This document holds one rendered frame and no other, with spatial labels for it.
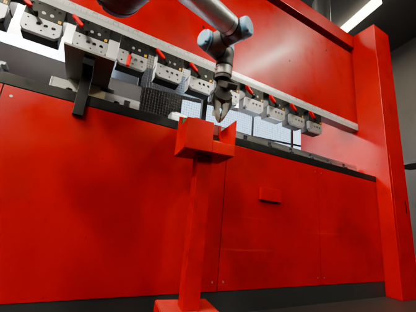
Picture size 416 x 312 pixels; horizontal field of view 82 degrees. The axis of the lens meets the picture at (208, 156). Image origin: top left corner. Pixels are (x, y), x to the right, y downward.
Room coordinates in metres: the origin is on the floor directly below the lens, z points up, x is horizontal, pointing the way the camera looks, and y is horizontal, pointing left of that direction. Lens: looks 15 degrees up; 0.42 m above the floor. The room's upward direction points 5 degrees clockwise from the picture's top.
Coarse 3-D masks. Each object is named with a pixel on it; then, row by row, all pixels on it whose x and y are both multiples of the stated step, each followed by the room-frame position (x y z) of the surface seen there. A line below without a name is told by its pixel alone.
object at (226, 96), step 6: (216, 78) 0.92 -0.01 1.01; (222, 78) 0.92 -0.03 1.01; (228, 78) 0.91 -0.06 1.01; (216, 84) 0.95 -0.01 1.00; (216, 90) 0.90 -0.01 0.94; (222, 90) 0.91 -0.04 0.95; (228, 90) 0.92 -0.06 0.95; (210, 96) 0.95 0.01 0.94; (216, 96) 0.90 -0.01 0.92; (222, 96) 0.91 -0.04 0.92; (228, 96) 0.92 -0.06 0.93; (210, 102) 0.95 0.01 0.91; (222, 102) 0.95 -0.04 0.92
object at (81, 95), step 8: (88, 56) 0.81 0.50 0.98; (88, 64) 0.82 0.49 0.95; (88, 72) 0.87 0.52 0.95; (80, 80) 0.89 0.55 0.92; (88, 80) 0.90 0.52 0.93; (80, 88) 0.89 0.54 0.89; (88, 88) 0.90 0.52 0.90; (80, 96) 0.89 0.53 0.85; (80, 104) 0.90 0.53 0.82; (72, 112) 0.89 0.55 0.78; (80, 112) 0.90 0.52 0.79
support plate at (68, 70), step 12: (72, 48) 0.78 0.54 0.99; (84, 48) 0.79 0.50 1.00; (72, 60) 0.86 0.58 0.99; (96, 60) 0.84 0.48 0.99; (108, 60) 0.83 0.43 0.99; (72, 72) 0.95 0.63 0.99; (96, 72) 0.93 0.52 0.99; (108, 72) 0.92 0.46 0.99; (96, 84) 1.03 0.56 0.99; (108, 84) 1.02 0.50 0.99
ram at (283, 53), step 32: (96, 0) 0.99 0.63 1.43; (160, 0) 1.13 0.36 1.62; (224, 0) 1.32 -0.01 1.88; (256, 0) 1.45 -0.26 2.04; (128, 32) 1.07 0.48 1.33; (160, 32) 1.14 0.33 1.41; (192, 32) 1.23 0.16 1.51; (256, 32) 1.45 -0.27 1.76; (288, 32) 1.60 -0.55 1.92; (256, 64) 1.46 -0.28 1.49; (288, 64) 1.60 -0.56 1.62; (320, 64) 1.77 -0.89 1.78; (352, 64) 1.99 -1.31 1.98; (320, 96) 1.77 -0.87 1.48; (352, 96) 1.97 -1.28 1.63; (352, 128) 1.96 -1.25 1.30
